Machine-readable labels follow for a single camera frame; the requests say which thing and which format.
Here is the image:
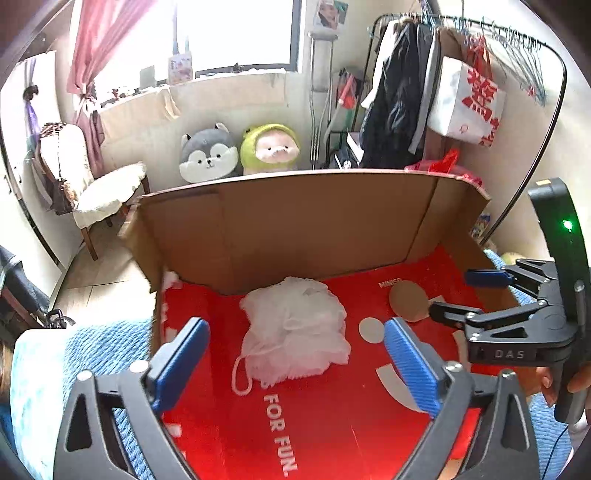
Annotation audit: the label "white cushioned chair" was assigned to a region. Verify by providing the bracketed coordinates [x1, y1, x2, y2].
[32, 122, 150, 260]

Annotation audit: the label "round brown powder puff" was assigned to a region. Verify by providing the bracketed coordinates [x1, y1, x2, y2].
[389, 280, 430, 323]

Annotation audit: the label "blue knitted blanket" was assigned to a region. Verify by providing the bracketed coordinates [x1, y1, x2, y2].
[8, 248, 574, 480]

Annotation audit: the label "white mesh bath sponge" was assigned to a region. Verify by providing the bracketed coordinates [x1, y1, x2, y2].
[231, 277, 352, 396]

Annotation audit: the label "red lined cardboard box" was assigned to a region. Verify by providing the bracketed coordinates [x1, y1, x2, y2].
[120, 171, 514, 479]

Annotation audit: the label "person's right hand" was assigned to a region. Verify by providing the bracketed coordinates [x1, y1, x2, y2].
[517, 363, 591, 409]

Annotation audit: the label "pink plastic bag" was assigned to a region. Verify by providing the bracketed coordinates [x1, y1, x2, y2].
[405, 148, 484, 187]

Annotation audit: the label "dark hanging jacket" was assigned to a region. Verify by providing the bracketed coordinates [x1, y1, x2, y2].
[360, 19, 434, 169]

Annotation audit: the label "white bag red characters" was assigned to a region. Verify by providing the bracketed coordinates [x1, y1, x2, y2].
[428, 57, 506, 147]

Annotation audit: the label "green hooded pig plush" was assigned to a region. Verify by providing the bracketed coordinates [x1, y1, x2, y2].
[239, 123, 300, 175]

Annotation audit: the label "white wardrobe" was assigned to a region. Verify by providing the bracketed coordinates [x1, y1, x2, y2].
[1, 51, 82, 268]

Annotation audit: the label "pink curtain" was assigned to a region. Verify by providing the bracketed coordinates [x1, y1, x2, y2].
[66, 0, 153, 178]

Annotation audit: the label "grey husky plush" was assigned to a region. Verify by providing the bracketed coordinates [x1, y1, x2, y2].
[179, 122, 242, 184]

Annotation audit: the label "black clothes rack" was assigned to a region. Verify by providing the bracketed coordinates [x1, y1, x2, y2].
[366, 12, 568, 246]

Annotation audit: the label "metal crutch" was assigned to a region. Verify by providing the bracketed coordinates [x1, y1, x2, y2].
[308, 30, 338, 170]

